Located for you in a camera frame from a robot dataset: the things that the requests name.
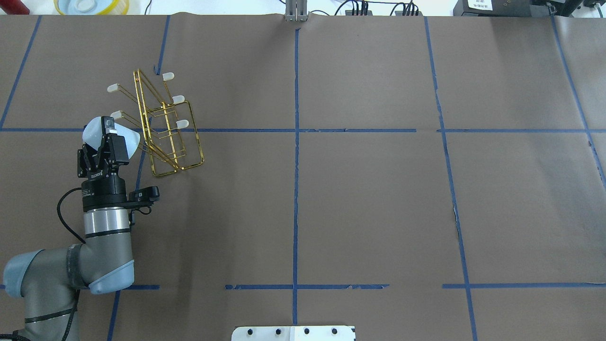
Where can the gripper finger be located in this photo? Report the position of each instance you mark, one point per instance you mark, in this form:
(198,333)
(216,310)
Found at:
(107,135)
(88,154)

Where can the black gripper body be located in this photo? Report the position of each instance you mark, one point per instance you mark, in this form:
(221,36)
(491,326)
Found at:
(103,192)

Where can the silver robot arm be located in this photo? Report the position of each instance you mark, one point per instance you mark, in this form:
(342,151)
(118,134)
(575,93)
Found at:
(50,281)

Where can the yellow rimmed bowl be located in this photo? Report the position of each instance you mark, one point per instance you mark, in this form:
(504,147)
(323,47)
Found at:
(92,7)

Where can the red thermos bottle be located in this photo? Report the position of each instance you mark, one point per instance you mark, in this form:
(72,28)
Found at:
(14,7)

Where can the orange black connector strip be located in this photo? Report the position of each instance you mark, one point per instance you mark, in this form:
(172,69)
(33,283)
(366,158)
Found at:
(385,8)

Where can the black computer box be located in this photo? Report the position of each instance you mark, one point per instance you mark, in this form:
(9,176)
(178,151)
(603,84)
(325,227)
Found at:
(503,8)

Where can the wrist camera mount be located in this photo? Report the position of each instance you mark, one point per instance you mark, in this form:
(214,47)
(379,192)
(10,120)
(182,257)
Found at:
(141,201)

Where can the gold wire cup holder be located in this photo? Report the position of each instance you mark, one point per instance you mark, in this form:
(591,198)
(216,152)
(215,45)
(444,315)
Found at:
(167,122)

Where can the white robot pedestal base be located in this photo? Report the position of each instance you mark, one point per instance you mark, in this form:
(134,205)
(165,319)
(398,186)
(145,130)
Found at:
(295,333)

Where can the aluminium frame post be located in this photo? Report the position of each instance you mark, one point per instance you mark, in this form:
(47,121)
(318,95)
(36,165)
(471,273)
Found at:
(296,10)

